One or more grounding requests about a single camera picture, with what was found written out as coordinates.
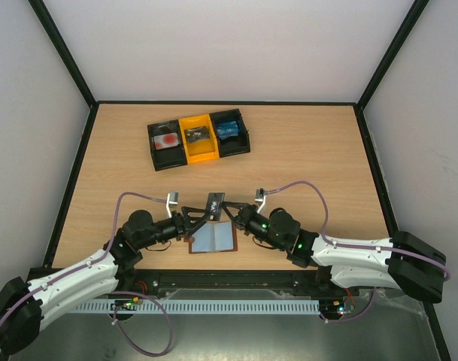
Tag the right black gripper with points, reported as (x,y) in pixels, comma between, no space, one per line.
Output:
(241,216)

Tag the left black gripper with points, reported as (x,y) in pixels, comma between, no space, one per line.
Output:
(180,223)

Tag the brown leather card holder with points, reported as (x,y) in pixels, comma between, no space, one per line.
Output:
(214,238)

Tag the black VIP logo card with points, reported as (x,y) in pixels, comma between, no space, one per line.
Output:
(195,134)

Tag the blue card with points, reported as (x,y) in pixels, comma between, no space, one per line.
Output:
(227,130)

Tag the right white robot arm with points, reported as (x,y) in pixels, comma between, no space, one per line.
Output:
(403,262)

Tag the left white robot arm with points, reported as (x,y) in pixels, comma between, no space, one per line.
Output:
(28,307)

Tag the red white card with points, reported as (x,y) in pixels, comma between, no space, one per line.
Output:
(166,141)

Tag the left black bin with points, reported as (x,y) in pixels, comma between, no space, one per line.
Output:
(167,158)

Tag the black bin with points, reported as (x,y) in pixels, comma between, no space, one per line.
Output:
(167,158)
(234,145)

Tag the yellow middle bin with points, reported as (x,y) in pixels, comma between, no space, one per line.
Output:
(200,151)

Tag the right black bin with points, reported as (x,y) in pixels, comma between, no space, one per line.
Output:
(234,145)

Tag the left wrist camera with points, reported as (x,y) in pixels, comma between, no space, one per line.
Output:
(171,203)

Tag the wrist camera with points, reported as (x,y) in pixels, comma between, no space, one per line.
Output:
(260,200)
(171,203)

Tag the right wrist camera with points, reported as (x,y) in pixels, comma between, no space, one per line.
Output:
(260,200)

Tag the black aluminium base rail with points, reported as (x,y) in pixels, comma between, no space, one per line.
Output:
(313,283)

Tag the white slotted cable duct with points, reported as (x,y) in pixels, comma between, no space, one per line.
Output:
(226,307)

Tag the black enclosure frame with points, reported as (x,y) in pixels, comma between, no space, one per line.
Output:
(398,40)

